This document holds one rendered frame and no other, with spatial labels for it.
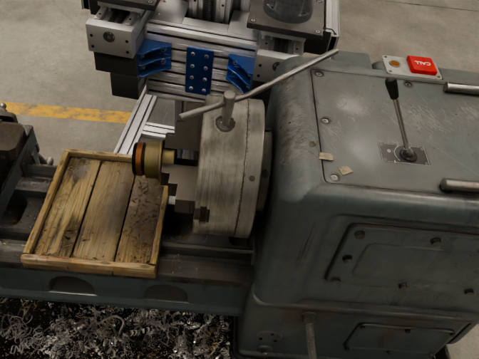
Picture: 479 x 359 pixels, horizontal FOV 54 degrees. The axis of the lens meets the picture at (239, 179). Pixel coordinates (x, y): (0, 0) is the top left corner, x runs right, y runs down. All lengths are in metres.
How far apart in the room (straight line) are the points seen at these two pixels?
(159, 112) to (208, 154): 1.66
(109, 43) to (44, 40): 2.11
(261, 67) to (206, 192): 0.57
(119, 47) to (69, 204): 0.49
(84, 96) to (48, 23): 0.87
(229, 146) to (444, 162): 0.41
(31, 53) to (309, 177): 2.79
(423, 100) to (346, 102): 0.18
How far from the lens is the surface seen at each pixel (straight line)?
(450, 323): 1.31
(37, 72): 3.26
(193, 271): 1.14
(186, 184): 0.99
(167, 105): 2.60
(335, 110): 1.00
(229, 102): 0.88
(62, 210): 1.25
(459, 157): 1.01
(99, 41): 1.48
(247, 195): 0.92
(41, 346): 1.45
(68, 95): 3.04
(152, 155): 1.03
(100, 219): 1.22
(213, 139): 0.92
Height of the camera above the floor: 1.84
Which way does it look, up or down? 47 degrees down
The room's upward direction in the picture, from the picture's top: 10 degrees clockwise
